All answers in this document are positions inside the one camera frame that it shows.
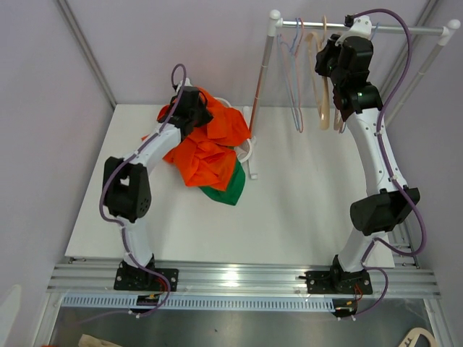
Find orange t shirt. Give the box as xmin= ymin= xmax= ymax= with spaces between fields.
xmin=163 ymin=131 xmax=241 ymax=192
xmin=157 ymin=87 xmax=250 ymax=145

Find beige wooden hanger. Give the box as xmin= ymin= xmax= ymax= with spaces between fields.
xmin=333 ymin=109 xmax=346 ymax=134
xmin=305 ymin=15 xmax=331 ymax=130

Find bright green t shirt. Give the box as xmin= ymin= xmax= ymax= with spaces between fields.
xmin=200 ymin=161 xmax=246 ymax=206

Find blue wire hanger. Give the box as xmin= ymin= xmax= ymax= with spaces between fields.
xmin=370 ymin=22 xmax=380 ymax=40

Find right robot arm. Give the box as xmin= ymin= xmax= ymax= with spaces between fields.
xmin=305 ymin=34 xmax=420 ymax=294

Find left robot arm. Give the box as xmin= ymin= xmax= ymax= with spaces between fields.
xmin=98 ymin=86 xmax=213 ymax=291

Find blue pink empty hangers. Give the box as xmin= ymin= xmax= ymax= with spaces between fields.
xmin=276 ymin=17 xmax=305 ymax=133

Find white perforated plastic basket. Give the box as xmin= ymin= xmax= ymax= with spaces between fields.
xmin=216 ymin=97 xmax=255 ymax=163

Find white clothes rack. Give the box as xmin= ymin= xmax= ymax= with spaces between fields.
xmin=252 ymin=32 xmax=462 ymax=191

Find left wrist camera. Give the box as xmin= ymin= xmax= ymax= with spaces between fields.
xmin=174 ymin=78 xmax=193 ymax=93

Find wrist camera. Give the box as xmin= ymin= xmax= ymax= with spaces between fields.
xmin=335 ymin=15 xmax=373 ymax=46
xmin=174 ymin=78 xmax=193 ymax=93

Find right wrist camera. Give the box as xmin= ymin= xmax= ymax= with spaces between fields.
xmin=335 ymin=15 xmax=373 ymax=46

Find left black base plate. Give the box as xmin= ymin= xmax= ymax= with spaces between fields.
xmin=114 ymin=266 xmax=179 ymax=292

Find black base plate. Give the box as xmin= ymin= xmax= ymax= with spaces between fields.
xmin=298 ymin=270 xmax=373 ymax=295
xmin=114 ymin=266 xmax=179 ymax=292

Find white slotted cable duct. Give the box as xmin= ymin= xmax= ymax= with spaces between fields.
xmin=61 ymin=294 xmax=335 ymax=312

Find aluminium frame rail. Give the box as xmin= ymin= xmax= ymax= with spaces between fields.
xmin=46 ymin=258 xmax=441 ymax=299

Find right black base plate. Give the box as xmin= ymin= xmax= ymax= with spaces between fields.
xmin=298 ymin=270 xmax=373 ymax=295

